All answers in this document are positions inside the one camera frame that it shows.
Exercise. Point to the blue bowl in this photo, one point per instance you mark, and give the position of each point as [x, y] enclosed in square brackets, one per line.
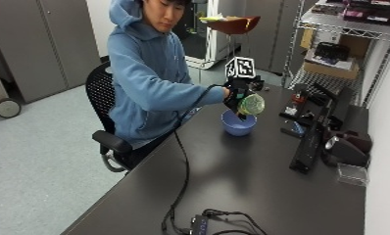
[238, 125]

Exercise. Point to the white marker cube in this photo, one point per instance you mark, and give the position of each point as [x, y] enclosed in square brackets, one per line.
[241, 67]

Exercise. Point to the black keyboard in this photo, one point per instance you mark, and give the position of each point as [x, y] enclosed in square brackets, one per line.
[308, 143]

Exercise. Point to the the person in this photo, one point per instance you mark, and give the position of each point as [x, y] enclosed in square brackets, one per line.
[146, 81]

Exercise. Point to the red bar stool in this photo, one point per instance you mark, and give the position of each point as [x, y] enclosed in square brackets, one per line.
[234, 25]

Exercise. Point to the cardboard box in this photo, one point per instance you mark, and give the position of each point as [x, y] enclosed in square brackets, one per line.
[331, 67]

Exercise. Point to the black bag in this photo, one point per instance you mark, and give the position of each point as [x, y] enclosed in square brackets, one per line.
[331, 52]

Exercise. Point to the black speaker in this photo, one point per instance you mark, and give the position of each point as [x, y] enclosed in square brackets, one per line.
[348, 150]

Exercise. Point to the black office chair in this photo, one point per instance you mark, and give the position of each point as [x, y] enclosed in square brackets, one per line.
[105, 107]

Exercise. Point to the clear plastic box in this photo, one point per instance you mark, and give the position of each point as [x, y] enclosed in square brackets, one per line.
[352, 174]

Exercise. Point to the black hub box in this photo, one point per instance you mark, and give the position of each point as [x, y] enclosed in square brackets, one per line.
[199, 225]

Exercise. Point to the grey cabinet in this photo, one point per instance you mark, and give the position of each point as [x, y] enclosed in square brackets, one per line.
[41, 42]

